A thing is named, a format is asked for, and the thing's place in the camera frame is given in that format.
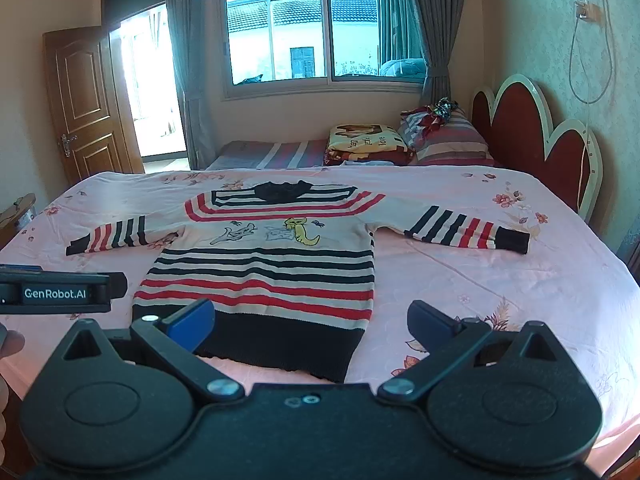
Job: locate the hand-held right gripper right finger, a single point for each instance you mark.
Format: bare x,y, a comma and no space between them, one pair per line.
432,325

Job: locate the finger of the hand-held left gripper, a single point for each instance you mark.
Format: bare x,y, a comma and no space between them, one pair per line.
20,267

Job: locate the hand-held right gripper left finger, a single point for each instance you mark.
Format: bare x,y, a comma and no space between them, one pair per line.
189,324

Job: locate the striped knit sweater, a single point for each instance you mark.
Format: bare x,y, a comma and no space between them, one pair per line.
260,270

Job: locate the person's left hand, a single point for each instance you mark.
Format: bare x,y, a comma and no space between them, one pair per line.
12,344

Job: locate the wooden furniture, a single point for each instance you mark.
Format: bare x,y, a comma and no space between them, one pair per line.
17,217

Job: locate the pink floral bedsheet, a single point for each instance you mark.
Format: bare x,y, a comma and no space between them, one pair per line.
525,290

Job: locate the brown wooden door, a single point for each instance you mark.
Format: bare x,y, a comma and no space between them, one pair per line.
85,110

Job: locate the light blue cloth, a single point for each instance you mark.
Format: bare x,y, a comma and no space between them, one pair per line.
367,163

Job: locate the striped pillow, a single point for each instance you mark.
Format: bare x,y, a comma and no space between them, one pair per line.
450,142

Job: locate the purple striped bed sheet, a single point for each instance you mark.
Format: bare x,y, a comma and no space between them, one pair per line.
270,154

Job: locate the folded yellow red blanket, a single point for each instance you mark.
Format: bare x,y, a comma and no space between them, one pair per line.
365,142

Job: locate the red and white headboard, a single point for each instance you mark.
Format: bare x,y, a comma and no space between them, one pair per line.
520,130

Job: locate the dark cloth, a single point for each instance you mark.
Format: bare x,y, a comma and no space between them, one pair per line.
249,80

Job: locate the grey curtain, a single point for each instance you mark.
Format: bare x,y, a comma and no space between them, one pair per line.
187,70
440,25

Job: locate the sliding glass window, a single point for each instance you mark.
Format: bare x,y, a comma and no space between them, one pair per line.
300,35

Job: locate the wall socket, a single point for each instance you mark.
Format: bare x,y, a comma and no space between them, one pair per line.
590,11

